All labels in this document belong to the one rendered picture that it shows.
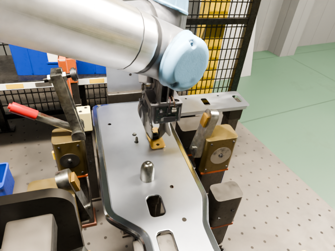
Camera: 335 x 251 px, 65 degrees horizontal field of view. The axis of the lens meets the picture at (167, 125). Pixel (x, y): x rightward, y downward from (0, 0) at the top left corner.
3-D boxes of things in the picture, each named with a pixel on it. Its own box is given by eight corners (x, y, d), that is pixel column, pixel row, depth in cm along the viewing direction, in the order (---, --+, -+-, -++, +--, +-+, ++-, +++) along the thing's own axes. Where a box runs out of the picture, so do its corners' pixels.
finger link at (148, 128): (144, 151, 65) (148, 122, 60) (139, 136, 69) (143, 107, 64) (157, 150, 66) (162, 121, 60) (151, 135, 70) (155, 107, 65)
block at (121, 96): (141, 155, 108) (143, 91, 90) (112, 159, 105) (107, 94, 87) (140, 150, 110) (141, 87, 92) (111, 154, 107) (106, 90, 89)
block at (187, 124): (204, 187, 98) (218, 127, 81) (173, 192, 95) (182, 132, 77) (196, 172, 103) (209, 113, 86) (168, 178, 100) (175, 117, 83)
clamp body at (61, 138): (96, 227, 82) (83, 141, 60) (63, 234, 79) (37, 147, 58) (95, 209, 87) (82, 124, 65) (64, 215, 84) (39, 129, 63)
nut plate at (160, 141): (165, 147, 68) (166, 143, 67) (151, 149, 67) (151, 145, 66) (157, 127, 74) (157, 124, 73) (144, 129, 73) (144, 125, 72)
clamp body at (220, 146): (222, 215, 89) (250, 136, 68) (189, 222, 86) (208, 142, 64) (214, 199, 94) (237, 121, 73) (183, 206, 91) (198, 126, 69)
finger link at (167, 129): (163, 149, 66) (163, 121, 61) (157, 134, 71) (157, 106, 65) (175, 147, 67) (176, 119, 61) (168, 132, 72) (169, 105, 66)
